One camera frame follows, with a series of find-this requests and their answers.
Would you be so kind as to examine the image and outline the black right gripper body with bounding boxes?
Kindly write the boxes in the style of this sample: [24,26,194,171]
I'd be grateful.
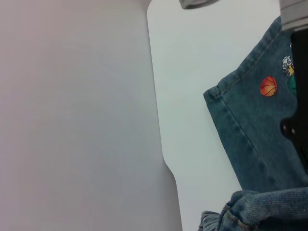
[280,30,308,174]

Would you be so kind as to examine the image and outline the blue denim shorts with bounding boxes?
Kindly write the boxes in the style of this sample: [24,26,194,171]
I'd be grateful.
[199,15,308,231]

